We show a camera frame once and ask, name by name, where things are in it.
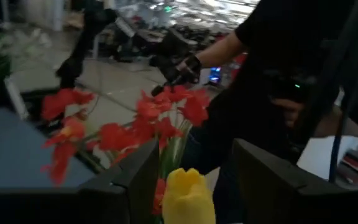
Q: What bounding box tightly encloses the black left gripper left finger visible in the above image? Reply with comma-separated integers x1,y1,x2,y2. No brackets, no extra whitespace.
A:
79,139,160,224

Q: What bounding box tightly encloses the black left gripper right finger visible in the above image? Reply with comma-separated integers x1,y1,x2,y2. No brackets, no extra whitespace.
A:
232,139,305,224

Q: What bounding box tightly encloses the yellow artificial tulip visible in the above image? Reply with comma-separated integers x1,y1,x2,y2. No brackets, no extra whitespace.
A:
161,167,217,224

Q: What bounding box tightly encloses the red artificial flower bunch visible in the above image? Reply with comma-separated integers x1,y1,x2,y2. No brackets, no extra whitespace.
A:
96,84,211,217
40,88,96,187

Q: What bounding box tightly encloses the person's hand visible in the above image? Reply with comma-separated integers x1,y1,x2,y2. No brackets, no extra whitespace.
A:
149,52,203,98
270,97,306,129

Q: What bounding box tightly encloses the blue lit device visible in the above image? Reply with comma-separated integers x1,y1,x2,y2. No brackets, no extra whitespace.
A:
208,66,224,85

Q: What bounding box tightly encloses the person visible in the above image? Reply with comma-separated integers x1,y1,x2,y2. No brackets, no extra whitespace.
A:
178,0,358,224

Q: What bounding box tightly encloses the blue cable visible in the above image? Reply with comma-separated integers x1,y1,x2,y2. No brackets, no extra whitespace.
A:
328,133,344,184

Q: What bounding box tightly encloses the silver frame bar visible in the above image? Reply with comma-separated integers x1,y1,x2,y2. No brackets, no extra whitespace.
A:
4,77,30,121

